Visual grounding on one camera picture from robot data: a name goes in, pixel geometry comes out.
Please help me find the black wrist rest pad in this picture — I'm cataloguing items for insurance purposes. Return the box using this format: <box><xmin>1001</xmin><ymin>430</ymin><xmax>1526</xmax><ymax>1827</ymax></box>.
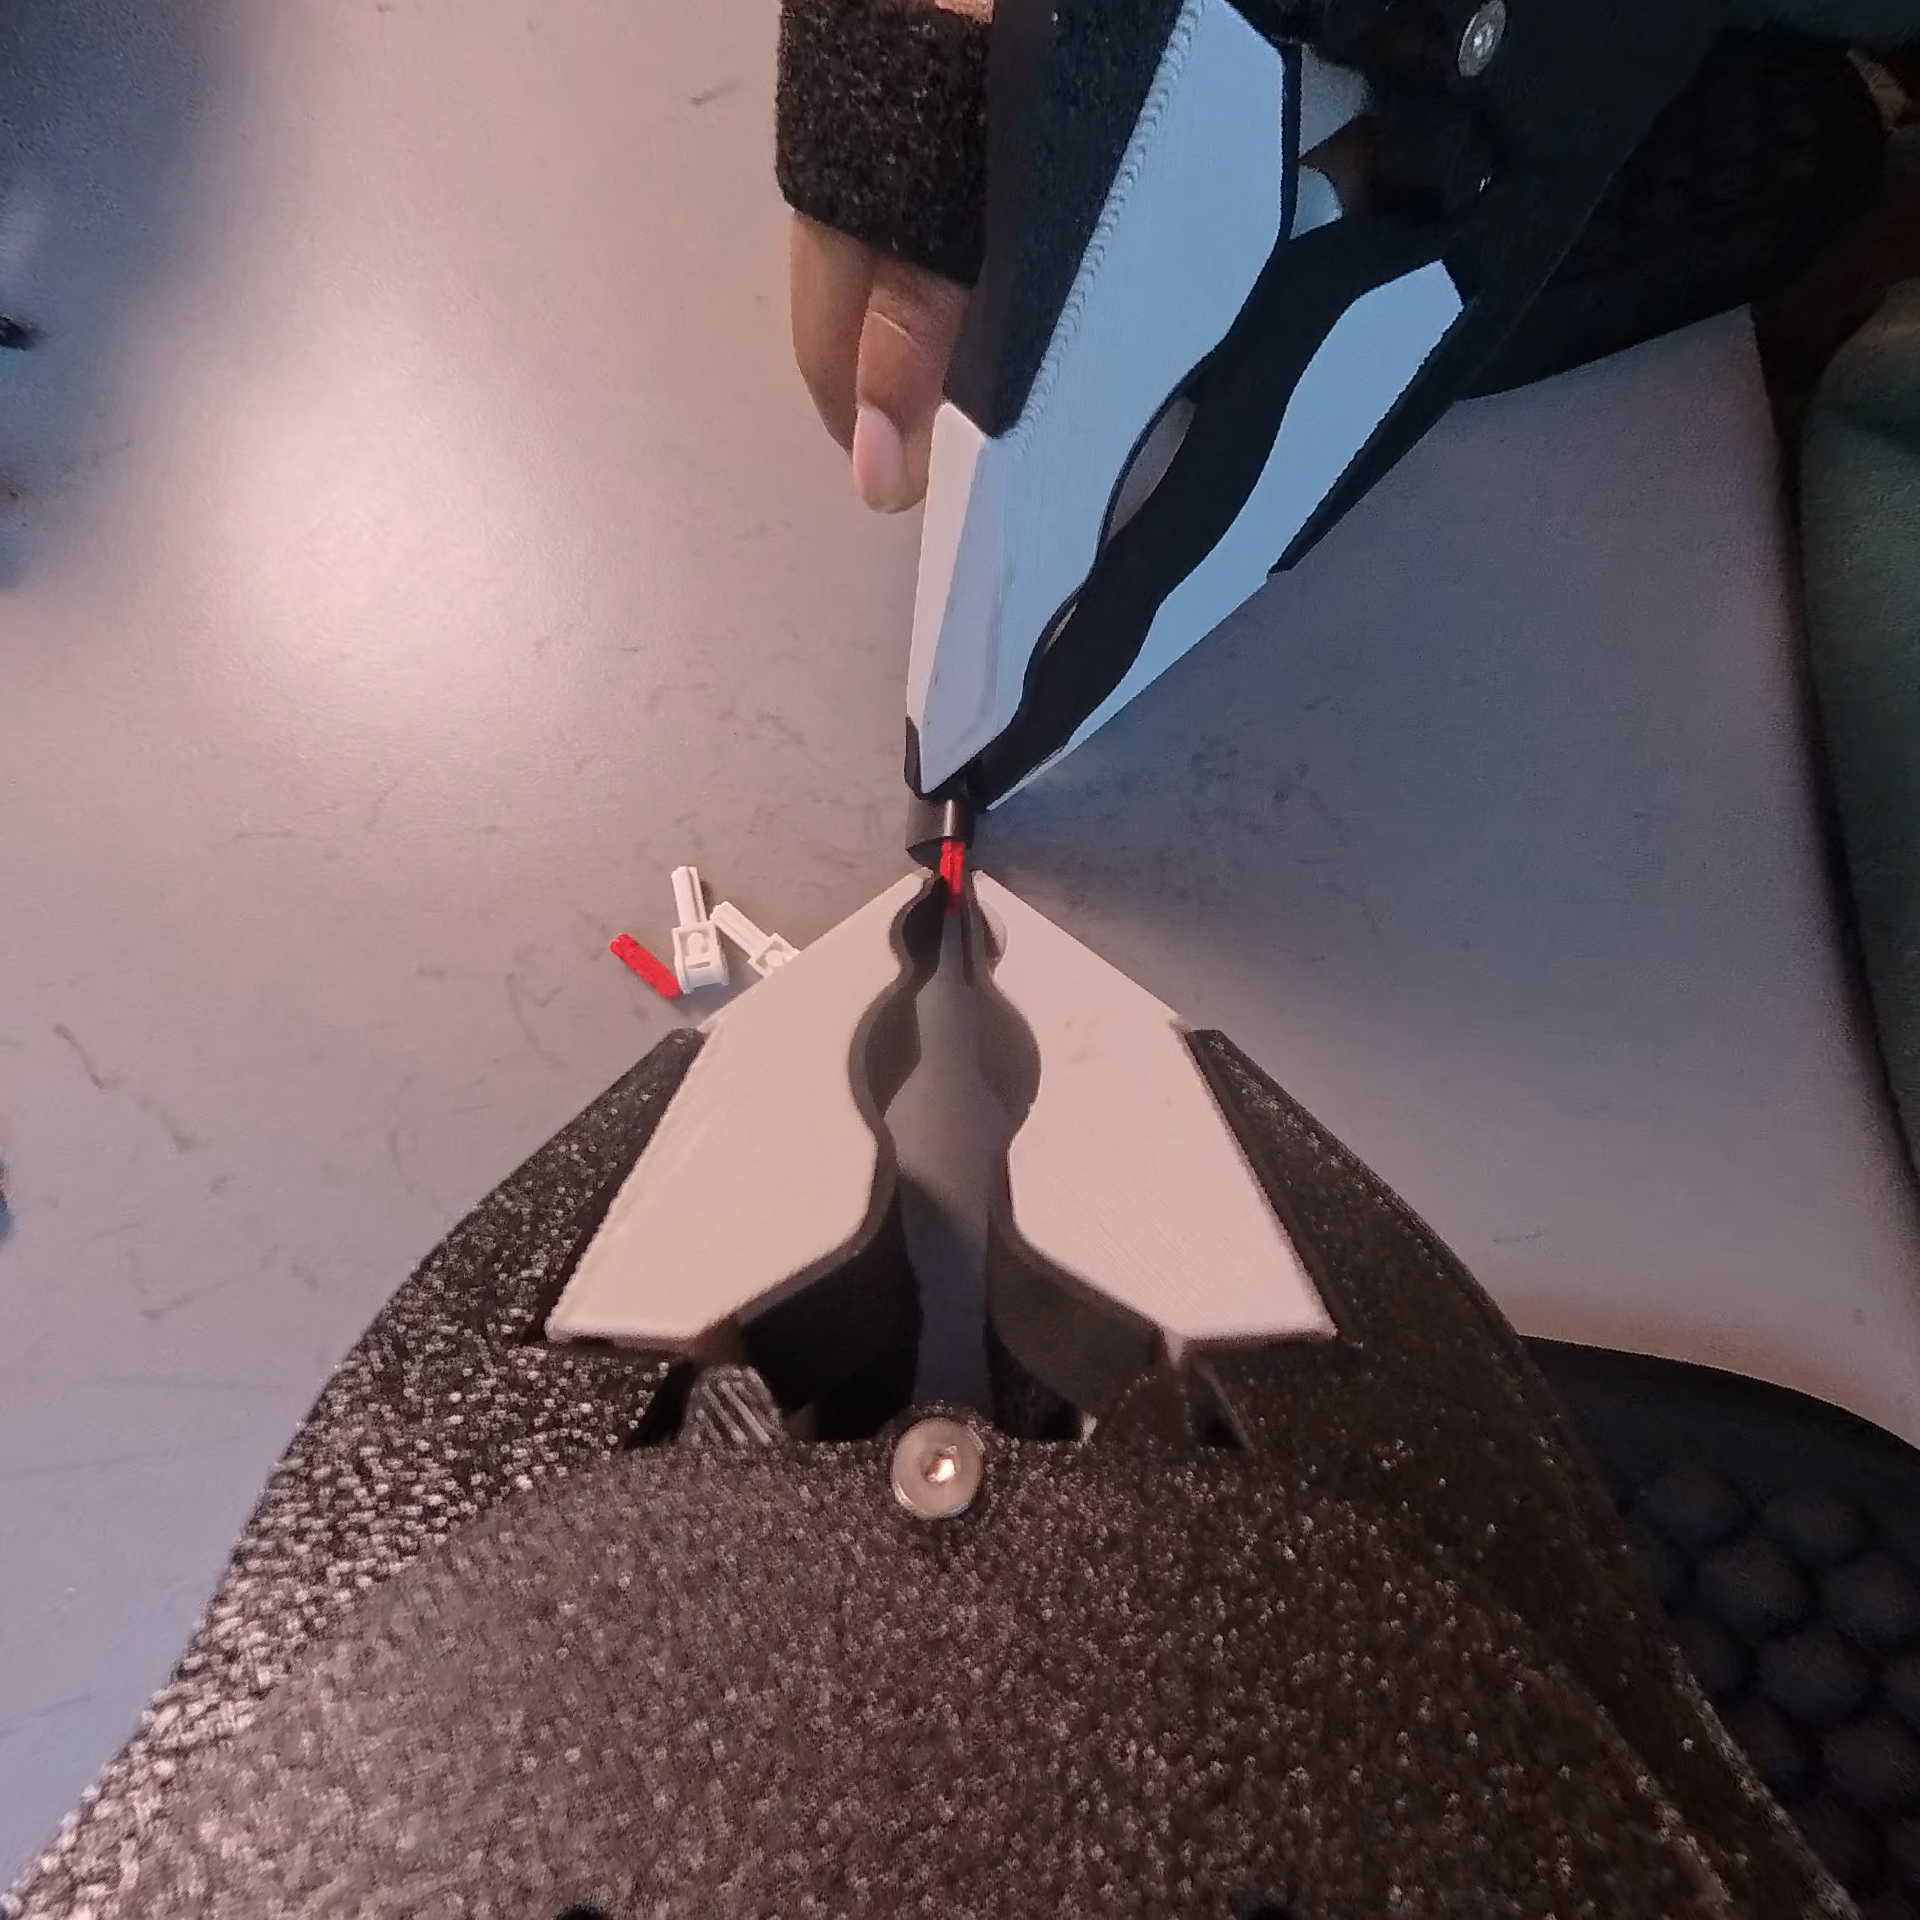
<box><xmin>1545</xmin><ymin>1335</ymin><xmax>1920</xmax><ymax>1920</ymax></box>

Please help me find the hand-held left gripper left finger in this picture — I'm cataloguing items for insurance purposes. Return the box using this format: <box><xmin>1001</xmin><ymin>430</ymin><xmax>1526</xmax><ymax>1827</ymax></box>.
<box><xmin>545</xmin><ymin>870</ymin><xmax>942</xmax><ymax>1361</ymax></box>

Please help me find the person's right hand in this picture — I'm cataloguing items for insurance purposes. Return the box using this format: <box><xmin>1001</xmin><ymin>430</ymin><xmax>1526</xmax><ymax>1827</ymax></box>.
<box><xmin>786</xmin><ymin>210</ymin><xmax>982</xmax><ymax>515</ymax></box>

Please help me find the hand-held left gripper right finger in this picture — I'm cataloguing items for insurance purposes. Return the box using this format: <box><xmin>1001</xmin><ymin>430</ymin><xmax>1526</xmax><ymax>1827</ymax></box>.
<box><xmin>958</xmin><ymin>870</ymin><xmax>1339</xmax><ymax>1422</ymax></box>

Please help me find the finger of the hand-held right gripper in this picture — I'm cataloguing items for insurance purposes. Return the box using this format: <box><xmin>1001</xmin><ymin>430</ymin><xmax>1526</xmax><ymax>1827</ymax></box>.
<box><xmin>979</xmin><ymin>257</ymin><xmax>1470</xmax><ymax>806</ymax></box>
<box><xmin>900</xmin><ymin>0</ymin><xmax>1303</xmax><ymax>798</ymax></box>

